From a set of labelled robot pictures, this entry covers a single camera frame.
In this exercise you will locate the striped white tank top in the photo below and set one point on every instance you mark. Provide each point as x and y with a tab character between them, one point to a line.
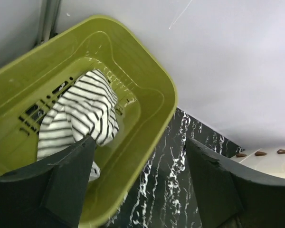
87	108

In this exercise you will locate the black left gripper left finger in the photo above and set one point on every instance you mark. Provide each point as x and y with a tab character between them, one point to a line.
50	192

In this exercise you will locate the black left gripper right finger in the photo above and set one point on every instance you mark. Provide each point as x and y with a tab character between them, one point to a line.
231	195

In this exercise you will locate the green plastic basket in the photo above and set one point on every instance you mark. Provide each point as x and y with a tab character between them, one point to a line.
31	84

